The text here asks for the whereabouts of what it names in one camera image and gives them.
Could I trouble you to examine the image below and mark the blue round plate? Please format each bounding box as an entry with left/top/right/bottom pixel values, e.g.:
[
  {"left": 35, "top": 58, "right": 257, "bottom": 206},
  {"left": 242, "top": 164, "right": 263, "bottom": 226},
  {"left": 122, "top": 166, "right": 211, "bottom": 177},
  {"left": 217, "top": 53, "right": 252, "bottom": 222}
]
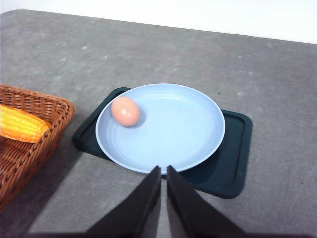
[{"left": 96, "top": 83, "right": 225, "bottom": 175}]

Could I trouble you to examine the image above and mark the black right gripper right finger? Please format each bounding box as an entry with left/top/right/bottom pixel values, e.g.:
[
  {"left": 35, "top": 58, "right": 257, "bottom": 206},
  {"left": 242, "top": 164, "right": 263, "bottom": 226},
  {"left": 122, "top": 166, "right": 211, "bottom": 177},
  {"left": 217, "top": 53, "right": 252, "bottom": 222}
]
[{"left": 166, "top": 165, "right": 317, "bottom": 238}]

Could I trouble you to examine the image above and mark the brown wicker basket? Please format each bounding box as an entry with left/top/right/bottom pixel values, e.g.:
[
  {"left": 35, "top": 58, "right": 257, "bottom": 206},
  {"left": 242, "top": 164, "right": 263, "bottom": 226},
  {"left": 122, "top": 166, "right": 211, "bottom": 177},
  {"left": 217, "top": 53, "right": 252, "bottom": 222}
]
[{"left": 0, "top": 85, "right": 75, "bottom": 213}]

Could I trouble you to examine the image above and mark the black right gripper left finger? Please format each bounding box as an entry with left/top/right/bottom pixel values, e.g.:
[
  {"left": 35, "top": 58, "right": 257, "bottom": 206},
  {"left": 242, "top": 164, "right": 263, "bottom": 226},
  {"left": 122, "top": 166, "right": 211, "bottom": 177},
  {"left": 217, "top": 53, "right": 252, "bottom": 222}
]
[{"left": 26, "top": 166, "right": 161, "bottom": 238}]

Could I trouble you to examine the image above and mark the brown egg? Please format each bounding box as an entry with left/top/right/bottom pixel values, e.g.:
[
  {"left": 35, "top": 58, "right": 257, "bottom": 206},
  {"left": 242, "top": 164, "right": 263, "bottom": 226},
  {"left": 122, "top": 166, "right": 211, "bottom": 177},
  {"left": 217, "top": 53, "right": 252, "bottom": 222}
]
[{"left": 111, "top": 96, "right": 140, "bottom": 127}]

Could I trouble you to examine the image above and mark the yellow toy corn cob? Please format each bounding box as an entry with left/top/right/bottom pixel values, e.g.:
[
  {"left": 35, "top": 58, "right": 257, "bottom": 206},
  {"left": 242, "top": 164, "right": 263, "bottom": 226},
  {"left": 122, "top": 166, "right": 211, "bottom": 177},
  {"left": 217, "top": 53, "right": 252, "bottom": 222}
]
[{"left": 0, "top": 105, "right": 52, "bottom": 143}]

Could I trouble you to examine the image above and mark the black rectangular tray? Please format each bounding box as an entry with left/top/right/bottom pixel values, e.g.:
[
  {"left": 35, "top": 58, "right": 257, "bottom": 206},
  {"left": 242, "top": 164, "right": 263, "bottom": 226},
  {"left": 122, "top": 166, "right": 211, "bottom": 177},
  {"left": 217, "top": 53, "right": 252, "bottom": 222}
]
[{"left": 73, "top": 87, "right": 253, "bottom": 198}]

